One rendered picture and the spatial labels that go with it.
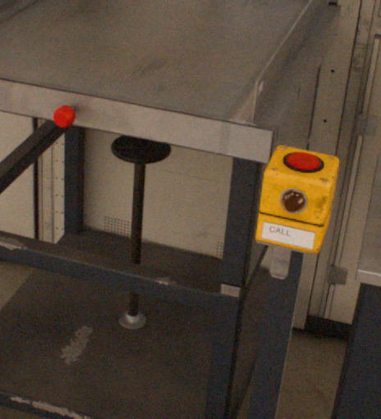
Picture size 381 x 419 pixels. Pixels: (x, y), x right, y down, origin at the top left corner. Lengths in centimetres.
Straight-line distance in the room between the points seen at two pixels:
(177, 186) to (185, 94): 81
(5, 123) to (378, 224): 122
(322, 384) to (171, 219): 55
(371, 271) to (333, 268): 97
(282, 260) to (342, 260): 102
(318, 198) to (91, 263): 58
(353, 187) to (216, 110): 77
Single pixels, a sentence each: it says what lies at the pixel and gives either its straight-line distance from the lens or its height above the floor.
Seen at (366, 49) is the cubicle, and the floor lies 76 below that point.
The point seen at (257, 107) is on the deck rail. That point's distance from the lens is 126.
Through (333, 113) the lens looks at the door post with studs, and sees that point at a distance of 196.
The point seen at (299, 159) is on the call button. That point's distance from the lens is 104.
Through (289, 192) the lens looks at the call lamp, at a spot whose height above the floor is 88.
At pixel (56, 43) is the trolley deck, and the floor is 85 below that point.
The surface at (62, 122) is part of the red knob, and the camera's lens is 130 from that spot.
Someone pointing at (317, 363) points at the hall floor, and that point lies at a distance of 217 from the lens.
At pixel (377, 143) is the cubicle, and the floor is 56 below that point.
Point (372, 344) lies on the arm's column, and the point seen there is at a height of 63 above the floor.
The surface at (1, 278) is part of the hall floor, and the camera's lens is 238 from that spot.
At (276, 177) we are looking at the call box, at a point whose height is 90.
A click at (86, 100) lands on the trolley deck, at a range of 132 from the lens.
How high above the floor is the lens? 136
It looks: 30 degrees down
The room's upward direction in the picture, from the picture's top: 5 degrees clockwise
